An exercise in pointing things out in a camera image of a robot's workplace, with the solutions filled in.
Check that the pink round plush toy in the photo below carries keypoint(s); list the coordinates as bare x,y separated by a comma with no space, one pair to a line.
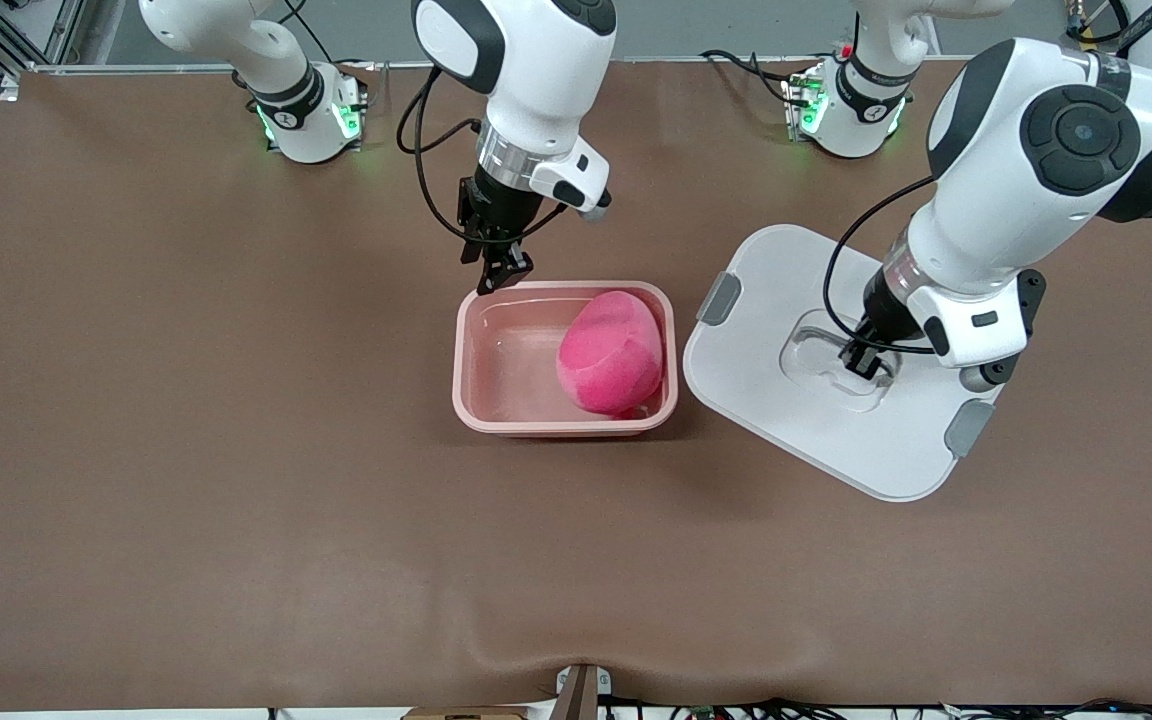
611,355

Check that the brown strip with metal bracket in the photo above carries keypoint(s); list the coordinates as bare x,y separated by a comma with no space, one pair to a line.
576,695

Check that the aluminium frame profile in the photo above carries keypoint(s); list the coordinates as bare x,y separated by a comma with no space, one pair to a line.
61,30

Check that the pink plastic storage box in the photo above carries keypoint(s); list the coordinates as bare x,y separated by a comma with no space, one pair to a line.
516,370

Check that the white lid with grey clips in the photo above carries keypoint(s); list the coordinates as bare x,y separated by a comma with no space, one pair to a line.
776,420

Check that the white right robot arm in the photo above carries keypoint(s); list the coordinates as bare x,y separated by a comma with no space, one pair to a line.
536,60

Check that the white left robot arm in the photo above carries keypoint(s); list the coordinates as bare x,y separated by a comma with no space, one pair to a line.
1016,180

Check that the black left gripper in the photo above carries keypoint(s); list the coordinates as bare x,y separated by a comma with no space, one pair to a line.
883,313

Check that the cardboard piece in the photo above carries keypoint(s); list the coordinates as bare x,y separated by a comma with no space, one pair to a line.
466,714

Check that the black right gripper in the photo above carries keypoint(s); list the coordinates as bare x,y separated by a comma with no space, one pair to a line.
498,211

